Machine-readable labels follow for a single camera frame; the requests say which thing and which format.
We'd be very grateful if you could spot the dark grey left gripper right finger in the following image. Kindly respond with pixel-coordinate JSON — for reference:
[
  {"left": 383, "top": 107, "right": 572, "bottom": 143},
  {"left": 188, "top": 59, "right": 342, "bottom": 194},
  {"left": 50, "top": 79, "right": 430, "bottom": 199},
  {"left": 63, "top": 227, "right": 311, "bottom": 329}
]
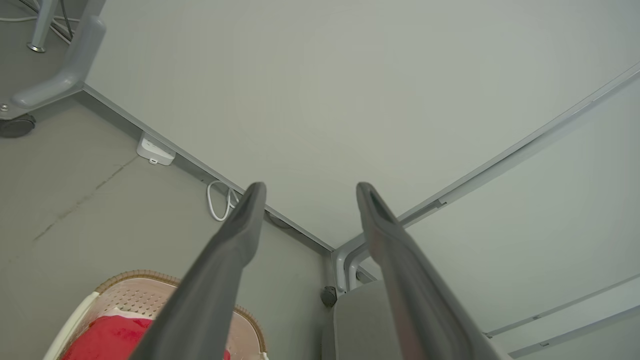
[{"left": 356, "top": 182, "right": 508, "bottom": 360}]

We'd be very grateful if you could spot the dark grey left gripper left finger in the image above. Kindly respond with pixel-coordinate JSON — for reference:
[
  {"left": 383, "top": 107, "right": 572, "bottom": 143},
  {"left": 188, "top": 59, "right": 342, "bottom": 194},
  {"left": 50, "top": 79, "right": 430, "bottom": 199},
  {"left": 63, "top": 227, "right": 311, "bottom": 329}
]
[{"left": 129, "top": 182, "right": 267, "bottom": 360}]

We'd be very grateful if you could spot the red garment with white cuff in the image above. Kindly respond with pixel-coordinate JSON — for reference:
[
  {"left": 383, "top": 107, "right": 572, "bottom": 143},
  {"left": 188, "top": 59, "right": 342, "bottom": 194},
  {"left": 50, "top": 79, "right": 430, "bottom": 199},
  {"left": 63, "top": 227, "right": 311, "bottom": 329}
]
[{"left": 61, "top": 315, "right": 232, "bottom": 360}]

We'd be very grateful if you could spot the grey fabric sofa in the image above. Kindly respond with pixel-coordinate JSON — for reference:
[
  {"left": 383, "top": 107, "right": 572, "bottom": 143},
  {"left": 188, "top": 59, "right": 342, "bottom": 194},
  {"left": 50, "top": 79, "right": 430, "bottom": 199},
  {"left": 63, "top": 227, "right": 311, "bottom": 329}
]
[{"left": 322, "top": 280, "right": 511, "bottom": 360}]

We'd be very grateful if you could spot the white laundry basket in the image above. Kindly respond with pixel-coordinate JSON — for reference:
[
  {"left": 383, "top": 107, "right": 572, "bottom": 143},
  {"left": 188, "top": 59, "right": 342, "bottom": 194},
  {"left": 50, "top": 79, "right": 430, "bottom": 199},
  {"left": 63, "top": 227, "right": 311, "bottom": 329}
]
[{"left": 42, "top": 270, "right": 268, "bottom": 360}]

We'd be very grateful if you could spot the white power strip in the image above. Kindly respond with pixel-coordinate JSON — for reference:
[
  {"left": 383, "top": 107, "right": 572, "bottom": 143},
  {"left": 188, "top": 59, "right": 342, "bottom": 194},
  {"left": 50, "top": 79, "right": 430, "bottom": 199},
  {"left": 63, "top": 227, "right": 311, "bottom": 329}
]
[{"left": 136, "top": 132, "right": 176, "bottom": 166}]

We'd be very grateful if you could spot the grey partition foot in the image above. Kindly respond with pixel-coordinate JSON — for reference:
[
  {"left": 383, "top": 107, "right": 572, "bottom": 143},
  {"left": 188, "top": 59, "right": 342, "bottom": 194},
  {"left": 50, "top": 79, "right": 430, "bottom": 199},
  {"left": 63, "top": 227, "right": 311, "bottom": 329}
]
[{"left": 0, "top": 0, "right": 107, "bottom": 121}]

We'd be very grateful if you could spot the silver metal stand leg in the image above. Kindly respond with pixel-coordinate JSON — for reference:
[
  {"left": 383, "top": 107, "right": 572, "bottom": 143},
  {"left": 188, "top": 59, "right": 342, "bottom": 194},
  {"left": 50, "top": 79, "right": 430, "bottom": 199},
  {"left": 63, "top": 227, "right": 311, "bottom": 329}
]
[{"left": 27, "top": 0, "right": 59, "bottom": 53}]

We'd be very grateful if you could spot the white looped power cable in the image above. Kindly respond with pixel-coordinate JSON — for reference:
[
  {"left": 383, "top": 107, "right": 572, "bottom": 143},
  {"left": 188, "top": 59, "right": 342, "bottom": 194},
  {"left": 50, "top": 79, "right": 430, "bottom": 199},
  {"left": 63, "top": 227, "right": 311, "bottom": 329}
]
[{"left": 206, "top": 180, "right": 241, "bottom": 222}]

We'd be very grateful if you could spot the thin black floor cable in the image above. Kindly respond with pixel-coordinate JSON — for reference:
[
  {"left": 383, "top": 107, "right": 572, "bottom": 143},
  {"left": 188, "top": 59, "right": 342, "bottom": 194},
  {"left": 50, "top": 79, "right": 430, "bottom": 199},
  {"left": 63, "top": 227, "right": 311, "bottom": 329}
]
[{"left": 59, "top": 0, "right": 75, "bottom": 38}]

